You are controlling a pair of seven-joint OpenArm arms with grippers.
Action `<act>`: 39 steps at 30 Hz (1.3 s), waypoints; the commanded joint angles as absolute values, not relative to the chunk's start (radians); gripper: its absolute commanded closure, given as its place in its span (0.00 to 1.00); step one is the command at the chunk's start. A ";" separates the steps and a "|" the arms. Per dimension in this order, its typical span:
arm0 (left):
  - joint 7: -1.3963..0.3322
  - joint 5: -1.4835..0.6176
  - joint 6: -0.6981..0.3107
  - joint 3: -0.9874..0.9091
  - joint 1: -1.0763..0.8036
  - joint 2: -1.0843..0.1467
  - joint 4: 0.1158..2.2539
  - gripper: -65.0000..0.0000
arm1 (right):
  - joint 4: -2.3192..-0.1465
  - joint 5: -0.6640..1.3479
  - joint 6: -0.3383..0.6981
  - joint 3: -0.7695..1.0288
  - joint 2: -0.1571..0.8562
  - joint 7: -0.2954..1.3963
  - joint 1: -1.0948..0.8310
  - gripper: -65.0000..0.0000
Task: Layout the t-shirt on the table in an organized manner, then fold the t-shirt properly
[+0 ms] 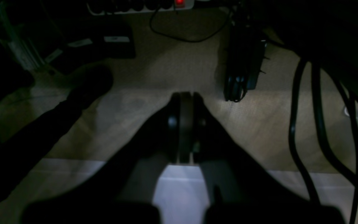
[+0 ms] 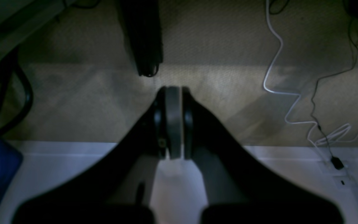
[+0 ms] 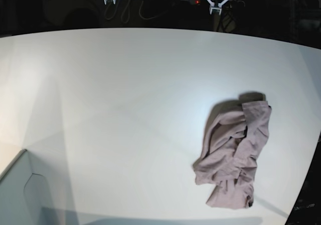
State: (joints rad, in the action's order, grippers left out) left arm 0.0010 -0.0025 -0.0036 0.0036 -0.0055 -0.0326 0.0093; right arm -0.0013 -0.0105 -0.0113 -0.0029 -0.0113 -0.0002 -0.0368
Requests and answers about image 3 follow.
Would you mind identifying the mauve pink t-shirt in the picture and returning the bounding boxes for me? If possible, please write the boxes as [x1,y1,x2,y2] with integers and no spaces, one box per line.
[193,100,272,209]

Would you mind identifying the white cardboard box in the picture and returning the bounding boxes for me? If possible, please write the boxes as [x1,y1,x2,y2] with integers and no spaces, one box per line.
[0,148,78,225]

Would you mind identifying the black power strip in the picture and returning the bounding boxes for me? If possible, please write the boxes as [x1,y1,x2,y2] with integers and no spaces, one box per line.
[189,0,201,5]

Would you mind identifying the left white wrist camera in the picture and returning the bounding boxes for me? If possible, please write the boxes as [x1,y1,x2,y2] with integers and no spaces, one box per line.
[209,6,222,15]

